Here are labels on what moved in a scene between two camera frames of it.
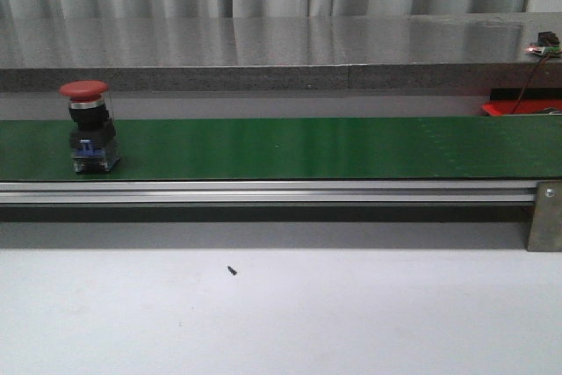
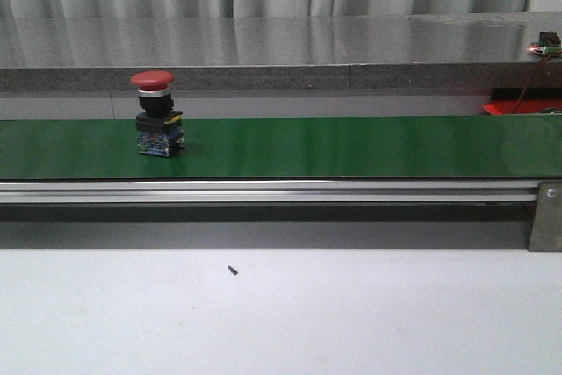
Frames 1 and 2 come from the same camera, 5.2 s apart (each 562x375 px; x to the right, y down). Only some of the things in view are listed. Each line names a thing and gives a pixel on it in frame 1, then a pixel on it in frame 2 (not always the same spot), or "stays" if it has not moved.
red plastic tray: [525, 106] stays
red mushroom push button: [92, 137] -> [159, 126]
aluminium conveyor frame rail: [270, 192] stays
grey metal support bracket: [545, 234] stays
